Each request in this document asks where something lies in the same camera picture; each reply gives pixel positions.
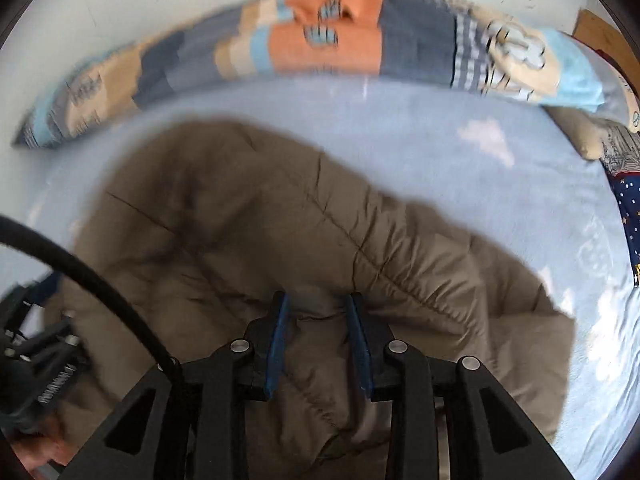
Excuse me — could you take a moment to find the brown puffer jacket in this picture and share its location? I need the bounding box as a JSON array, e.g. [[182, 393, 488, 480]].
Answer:
[[45, 120, 576, 480]]

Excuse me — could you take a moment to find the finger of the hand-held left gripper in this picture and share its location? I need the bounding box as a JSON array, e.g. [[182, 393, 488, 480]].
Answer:
[[10, 317, 86, 361], [0, 271, 66, 321]]

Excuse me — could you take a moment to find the person's left hand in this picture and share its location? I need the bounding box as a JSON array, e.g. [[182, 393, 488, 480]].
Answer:
[[10, 427, 76, 468]]

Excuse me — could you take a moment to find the long patchwork patterned pillow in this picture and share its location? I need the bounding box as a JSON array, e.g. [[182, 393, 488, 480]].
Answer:
[[12, 0, 628, 150]]

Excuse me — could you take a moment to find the wooden headboard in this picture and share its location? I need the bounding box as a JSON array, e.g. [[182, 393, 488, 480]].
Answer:
[[572, 7, 633, 68]]

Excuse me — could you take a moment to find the small beige pillow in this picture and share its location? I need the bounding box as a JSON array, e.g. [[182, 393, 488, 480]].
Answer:
[[545, 105, 616, 161]]

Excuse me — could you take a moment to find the white printed pillow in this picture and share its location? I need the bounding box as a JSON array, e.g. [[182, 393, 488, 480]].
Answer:
[[597, 120, 640, 176]]

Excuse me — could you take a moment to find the light blue bed sheet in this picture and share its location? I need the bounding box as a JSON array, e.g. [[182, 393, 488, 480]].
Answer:
[[0, 72, 640, 480]]

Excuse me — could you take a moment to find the black cable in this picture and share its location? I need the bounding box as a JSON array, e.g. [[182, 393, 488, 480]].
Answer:
[[0, 215, 183, 391]]

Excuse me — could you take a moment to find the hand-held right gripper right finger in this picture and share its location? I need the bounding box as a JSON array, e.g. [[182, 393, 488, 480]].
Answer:
[[346, 292, 573, 480]]

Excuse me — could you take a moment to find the dark red cloth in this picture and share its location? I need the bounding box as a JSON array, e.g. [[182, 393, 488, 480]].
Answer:
[[595, 47, 626, 73]]

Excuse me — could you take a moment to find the navy star pillow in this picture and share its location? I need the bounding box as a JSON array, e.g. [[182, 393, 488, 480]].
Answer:
[[612, 170, 640, 288]]

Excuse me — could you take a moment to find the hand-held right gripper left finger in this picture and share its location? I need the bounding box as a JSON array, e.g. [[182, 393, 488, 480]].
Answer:
[[57, 292, 291, 480]]

